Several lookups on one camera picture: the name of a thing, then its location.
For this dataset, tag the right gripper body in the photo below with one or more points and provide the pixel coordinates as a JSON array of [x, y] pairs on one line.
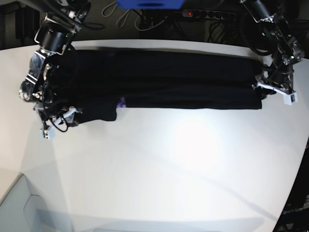
[[56, 119]]

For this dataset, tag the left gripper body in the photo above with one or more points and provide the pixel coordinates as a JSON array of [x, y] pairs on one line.
[[276, 78]]

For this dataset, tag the black t-shirt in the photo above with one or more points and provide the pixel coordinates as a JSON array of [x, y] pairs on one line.
[[98, 81]]

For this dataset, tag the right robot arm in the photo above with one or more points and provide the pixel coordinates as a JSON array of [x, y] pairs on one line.
[[63, 20]]

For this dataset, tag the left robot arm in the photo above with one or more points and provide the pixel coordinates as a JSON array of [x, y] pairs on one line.
[[286, 51]]

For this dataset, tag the blue box overhead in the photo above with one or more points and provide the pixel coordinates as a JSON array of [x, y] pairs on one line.
[[150, 4]]

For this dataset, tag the black power strip red switch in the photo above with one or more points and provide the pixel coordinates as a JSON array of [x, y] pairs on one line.
[[202, 15]]

